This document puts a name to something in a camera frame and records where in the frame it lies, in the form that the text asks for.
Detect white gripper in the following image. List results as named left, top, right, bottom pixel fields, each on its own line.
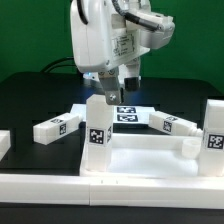
left=70, top=0, right=149, bottom=104

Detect white square desk top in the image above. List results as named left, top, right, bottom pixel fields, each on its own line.
left=80, top=133, right=224, bottom=179

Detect white left obstacle bar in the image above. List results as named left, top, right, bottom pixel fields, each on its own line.
left=0, top=130, right=11, bottom=161

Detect white obstacle bar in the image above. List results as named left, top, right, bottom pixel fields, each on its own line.
left=0, top=130, right=11, bottom=161
left=0, top=174, right=224, bottom=210

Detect white front obstacle bar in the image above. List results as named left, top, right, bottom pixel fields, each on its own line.
left=0, top=174, right=224, bottom=210

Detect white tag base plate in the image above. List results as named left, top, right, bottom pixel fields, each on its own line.
left=70, top=104, right=155, bottom=125

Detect black cables behind base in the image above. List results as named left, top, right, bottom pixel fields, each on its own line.
left=40, top=56, right=78, bottom=74

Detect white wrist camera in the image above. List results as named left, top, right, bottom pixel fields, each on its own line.
left=137, top=10, right=175, bottom=49

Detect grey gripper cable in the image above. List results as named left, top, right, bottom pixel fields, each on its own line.
left=111, top=0, right=159, bottom=33

